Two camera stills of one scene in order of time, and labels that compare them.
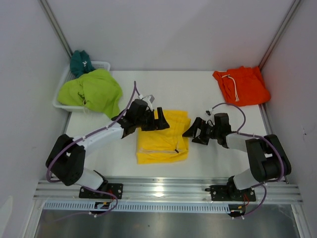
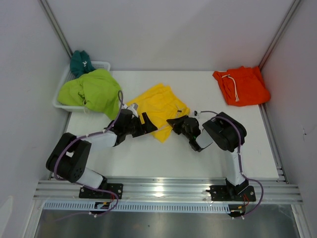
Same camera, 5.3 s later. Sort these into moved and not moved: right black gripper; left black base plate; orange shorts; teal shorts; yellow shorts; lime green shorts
Moved: yellow shorts; right black gripper
Not moved: orange shorts; lime green shorts; teal shorts; left black base plate
